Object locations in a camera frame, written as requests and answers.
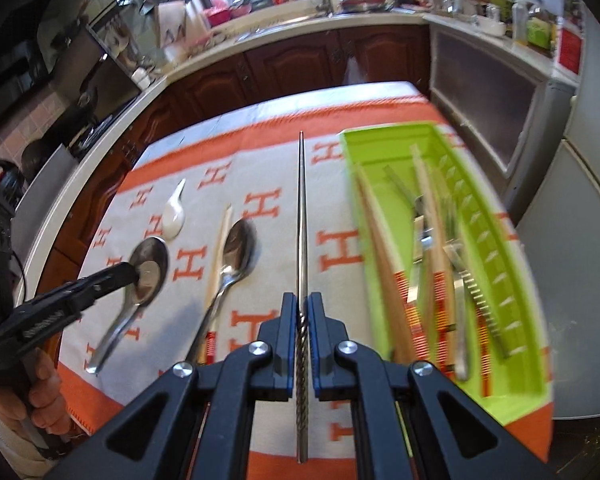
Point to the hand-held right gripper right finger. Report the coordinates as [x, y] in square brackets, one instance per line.
[316, 340]

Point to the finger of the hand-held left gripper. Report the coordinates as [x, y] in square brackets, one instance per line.
[110, 280]

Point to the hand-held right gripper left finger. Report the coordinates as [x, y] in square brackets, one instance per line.
[289, 335]

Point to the metal spoon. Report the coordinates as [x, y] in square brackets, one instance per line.
[461, 320]
[157, 280]
[240, 245]

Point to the light wooden chopstick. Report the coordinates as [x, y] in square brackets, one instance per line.
[430, 220]
[220, 250]

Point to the green plastic utensil tray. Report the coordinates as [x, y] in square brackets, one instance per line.
[375, 147]

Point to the person's left hand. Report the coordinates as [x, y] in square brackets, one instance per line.
[47, 395]

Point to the white ceramic spoon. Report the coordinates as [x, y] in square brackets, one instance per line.
[174, 220]

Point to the orange printed blanket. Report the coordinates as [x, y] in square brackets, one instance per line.
[275, 240]

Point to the metal fork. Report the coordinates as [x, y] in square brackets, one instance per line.
[402, 185]

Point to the black stove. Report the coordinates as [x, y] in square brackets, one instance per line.
[100, 100]

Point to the white jar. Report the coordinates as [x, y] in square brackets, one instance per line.
[141, 77]

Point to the pale tablecloth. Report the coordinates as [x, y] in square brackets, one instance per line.
[330, 95]

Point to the knife block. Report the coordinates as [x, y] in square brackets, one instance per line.
[175, 25]

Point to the brown wooden kitchen cabinets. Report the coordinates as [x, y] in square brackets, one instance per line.
[280, 60]

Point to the grey refrigerator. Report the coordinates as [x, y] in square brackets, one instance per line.
[580, 260]

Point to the red plastic basin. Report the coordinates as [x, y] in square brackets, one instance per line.
[225, 15]

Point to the grey cabinet with frosted doors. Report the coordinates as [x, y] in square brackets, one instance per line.
[480, 90]

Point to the steel sink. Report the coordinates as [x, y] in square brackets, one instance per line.
[280, 25]

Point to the white bowl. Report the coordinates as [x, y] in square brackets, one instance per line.
[490, 25]

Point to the clear bottle with white cap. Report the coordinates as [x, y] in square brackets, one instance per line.
[520, 20]

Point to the green label oil bottle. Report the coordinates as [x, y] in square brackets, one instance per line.
[540, 30]

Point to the red label container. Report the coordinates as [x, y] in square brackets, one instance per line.
[567, 47]

